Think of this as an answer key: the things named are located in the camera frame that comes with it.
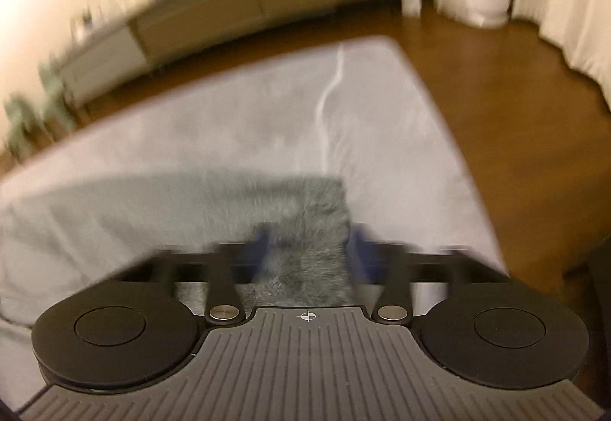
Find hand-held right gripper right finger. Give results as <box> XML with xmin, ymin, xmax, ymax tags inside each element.
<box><xmin>351</xmin><ymin>223</ymin><xmax>511</xmax><ymax>325</ymax></box>

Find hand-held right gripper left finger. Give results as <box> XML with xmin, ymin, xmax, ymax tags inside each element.
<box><xmin>121</xmin><ymin>223</ymin><xmax>278</xmax><ymax>325</ymax></box>

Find grey fluffy towel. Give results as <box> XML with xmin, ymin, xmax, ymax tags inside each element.
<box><xmin>5</xmin><ymin>170</ymin><xmax>354</xmax><ymax>307</ymax></box>

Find dark furniture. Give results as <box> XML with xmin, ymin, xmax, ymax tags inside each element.
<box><xmin>563</xmin><ymin>234</ymin><xmax>611</xmax><ymax>403</ymax></box>

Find yellowish glass jars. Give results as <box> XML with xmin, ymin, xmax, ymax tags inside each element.
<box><xmin>71</xmin><ymin>11</ymin><xmax>97</xmax><ymax>41</ymax></box>

